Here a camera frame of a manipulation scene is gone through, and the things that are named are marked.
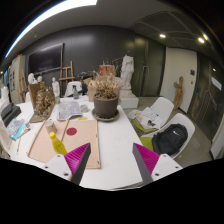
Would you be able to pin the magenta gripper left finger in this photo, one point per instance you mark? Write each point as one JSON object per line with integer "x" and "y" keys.
{"x": 70, "y": 166}

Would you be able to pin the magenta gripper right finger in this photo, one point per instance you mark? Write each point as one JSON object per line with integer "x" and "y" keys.
{"x": 153, "y": 166}

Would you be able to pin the yellow plastic bottle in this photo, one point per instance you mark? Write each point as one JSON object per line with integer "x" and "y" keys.
{"x": 58, "y": 146}

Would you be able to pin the brown cardboard mat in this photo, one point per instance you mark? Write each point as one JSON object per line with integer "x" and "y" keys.
{"x": 87, "y": 132}

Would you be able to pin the black backpack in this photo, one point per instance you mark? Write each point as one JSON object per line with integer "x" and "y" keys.
{"x": 170, "y": 140}

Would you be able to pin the red round sticker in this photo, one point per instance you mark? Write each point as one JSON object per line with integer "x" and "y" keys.
{"x": 71, "y": 131}

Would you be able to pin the yellow sticky note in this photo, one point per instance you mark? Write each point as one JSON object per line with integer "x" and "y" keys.
{"x": 83, "y": 118}

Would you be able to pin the papers on chair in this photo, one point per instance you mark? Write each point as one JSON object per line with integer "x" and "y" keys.
{"x": 149, "y": 119}

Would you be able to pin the small paper cup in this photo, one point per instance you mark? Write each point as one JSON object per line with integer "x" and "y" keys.
{"x": 50, "y": 126}

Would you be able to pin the open magazine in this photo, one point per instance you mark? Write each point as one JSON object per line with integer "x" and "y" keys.
{"x": 66, "y": 110}

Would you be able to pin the white chair near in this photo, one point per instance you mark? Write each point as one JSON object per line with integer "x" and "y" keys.
{"x": 179, "y": 118}

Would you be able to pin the white chair far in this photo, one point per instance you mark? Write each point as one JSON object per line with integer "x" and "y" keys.
{"x": 162, "y": 106}

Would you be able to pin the grey plant pot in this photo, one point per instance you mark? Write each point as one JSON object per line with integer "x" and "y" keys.
{"x": 105, "y": 108}

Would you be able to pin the clear spray bottle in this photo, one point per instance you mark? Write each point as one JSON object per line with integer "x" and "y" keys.
{"x": 75, "y": 92}

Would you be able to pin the white chair behind table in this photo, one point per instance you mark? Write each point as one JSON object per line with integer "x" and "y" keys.
{"x": 69, "y": 89}

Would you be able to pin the brown crumpled sculpture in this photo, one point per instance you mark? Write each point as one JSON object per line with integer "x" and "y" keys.
{"x": 43, "y": 101}

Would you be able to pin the colourful booklet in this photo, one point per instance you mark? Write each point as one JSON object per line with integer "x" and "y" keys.
{"x": 16, "y": 127}

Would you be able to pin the dried brown plant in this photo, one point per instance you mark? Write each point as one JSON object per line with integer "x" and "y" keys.
{"x": 105, "y": 89}

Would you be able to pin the small white figurine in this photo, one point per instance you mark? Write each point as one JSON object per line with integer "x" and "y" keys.
{"x": 55, "y": 87}

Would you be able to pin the wooden figure sculpture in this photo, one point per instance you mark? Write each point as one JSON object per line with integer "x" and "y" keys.
{"x": 178, "y": 93}

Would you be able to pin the black box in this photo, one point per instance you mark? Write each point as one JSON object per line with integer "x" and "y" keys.
{"x": 10, "y": 112}

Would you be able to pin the wooden easel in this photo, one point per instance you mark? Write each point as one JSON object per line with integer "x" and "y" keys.
{"x": 66, "y": 75}

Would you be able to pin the white bust sculpture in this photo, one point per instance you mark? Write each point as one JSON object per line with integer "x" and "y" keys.
{"x": 31, "y": 79}

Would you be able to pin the large white statue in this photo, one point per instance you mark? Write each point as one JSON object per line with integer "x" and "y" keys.
{"x": 127, "y": 70}

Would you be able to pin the white statue pedestal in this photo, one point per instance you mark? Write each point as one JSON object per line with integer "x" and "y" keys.
{"x": 127, "y": 99}

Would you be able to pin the black wall television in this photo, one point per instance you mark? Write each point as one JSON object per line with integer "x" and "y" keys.
{"x": 46, "y": 59}

